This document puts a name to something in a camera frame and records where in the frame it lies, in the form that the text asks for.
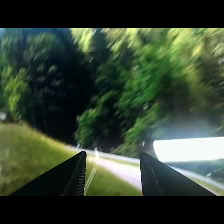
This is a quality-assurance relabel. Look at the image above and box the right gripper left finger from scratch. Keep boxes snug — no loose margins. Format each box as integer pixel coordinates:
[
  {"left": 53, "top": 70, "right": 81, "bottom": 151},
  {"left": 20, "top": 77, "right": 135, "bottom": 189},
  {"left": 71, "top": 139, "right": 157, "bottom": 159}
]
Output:
[{"left": 10, "top": 150, "right": 88, "bottom": 197}]

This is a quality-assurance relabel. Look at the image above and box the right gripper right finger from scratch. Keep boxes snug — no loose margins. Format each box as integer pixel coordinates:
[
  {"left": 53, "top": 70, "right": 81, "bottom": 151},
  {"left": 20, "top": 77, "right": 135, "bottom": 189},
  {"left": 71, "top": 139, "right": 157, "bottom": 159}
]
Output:
[{"left": 139, "top": 151, "right": 217, "bottom": 197}]

